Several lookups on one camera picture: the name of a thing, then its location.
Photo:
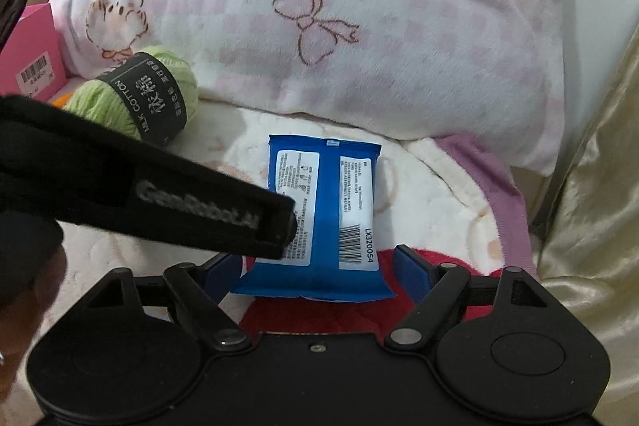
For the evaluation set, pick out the green yarn ball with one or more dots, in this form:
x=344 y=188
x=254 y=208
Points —
x=150 y=97

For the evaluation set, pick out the orange makeup sponge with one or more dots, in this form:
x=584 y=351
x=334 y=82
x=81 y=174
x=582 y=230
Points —
x=61 y=101

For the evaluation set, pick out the blue wet wipes pack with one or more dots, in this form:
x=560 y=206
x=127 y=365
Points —
x=333 y=257

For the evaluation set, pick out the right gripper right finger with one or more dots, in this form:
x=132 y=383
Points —
x=419 y=271

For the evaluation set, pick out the person's left hand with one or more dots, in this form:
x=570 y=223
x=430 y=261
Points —
x=21 y=320

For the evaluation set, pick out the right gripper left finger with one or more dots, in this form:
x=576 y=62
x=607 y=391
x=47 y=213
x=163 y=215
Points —
x=215 y=278

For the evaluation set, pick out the pink checked pillow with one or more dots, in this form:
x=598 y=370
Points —
x=405 y=69

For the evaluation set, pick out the pink storage box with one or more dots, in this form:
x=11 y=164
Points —
x=31 y=62

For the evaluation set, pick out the gold satin curtain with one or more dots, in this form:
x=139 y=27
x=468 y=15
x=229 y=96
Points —
x=589 y=259

